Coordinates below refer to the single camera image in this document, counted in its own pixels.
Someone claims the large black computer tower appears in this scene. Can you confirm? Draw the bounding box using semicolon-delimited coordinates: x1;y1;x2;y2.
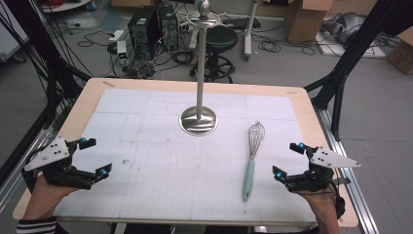
128;6;164;60

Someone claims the round white table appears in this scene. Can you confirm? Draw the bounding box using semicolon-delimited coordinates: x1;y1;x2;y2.
40;0;94;14

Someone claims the white power strip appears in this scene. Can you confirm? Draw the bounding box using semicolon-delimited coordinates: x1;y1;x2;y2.
108;29;126;44

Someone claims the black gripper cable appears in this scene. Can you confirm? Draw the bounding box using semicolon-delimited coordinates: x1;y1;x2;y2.
327;176;346;219

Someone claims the whisk with green handle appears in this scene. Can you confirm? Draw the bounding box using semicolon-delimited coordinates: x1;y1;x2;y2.
243;120;266;203

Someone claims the slim black computer tower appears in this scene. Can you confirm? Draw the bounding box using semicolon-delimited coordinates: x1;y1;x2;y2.
158;4;180;52

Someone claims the person's left hand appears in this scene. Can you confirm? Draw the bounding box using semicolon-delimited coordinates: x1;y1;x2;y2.
23;174;79;219

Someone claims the flat black device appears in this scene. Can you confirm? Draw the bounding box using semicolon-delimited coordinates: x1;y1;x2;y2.
223;17;262;30

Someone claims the coiled black floor cable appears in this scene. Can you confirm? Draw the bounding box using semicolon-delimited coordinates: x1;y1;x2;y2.
257;38;317;57

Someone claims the aluminium rail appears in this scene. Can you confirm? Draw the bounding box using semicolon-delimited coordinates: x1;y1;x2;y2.
0;106;66;214
313;105;380;234

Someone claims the person's right hand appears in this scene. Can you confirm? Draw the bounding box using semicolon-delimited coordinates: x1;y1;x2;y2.
296;184;340;228

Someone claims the white grid mat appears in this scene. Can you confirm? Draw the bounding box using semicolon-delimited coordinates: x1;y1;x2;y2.
53;88;318;223

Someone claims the black metal frame strut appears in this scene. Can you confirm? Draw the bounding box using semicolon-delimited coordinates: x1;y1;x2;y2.
304;0;413;141
0;0;93;187

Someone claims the low cardboard box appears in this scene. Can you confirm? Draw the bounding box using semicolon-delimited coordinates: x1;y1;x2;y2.
385;27;413;76

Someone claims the grey rounded device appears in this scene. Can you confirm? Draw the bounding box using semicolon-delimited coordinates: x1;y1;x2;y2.
320;12;366;45

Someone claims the white power adapter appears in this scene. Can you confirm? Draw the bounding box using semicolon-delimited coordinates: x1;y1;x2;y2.
116;40;129;59

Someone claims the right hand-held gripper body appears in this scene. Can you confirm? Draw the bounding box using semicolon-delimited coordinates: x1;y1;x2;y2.
284;145;361;193

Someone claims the black round stool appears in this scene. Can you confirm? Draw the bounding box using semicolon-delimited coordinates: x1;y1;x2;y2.
189;24;239;84

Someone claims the tall cardboard box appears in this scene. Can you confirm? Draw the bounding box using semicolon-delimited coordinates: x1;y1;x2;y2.
284;0;334;45

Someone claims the silver metal hook stand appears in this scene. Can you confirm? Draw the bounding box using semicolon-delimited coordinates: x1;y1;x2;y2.
177;0;227;137

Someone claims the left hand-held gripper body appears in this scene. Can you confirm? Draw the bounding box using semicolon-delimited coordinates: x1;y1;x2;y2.
20;136;97;193

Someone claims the white metal stand post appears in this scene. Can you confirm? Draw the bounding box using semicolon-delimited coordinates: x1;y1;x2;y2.
244;0;261;61

